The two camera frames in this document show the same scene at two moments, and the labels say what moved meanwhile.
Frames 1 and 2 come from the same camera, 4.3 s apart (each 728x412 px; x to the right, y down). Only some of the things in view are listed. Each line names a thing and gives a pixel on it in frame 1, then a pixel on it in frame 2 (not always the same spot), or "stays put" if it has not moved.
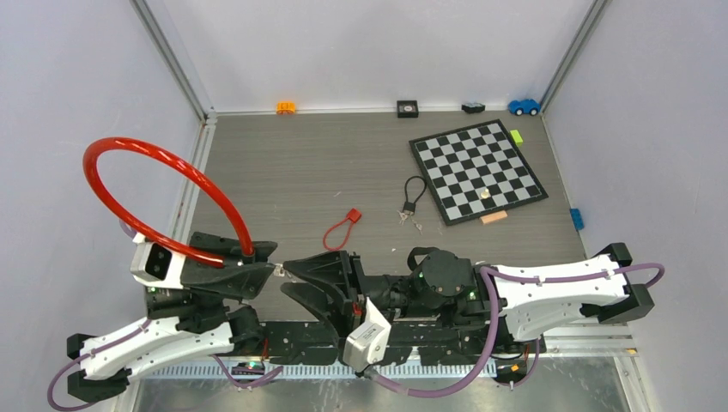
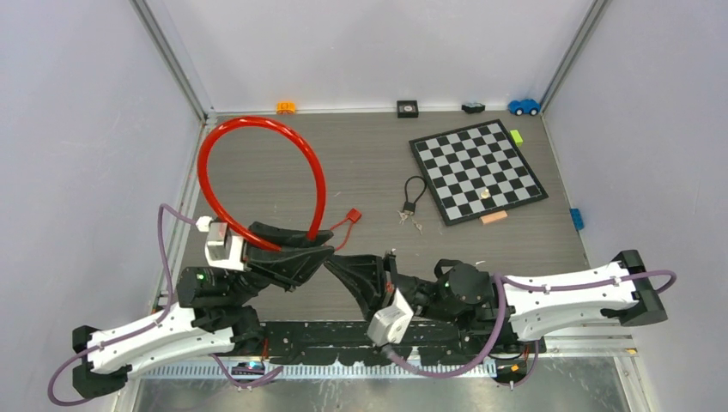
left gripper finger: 262,251 -> 285,238
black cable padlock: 409,207 stays put
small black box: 407,109 stays put
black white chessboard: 476,171 stays put
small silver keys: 403,217 stays put
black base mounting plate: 421,342 stays put
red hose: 89,165 -> 320,203
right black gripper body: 357,293 -> 409,286
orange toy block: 286,107 stays put
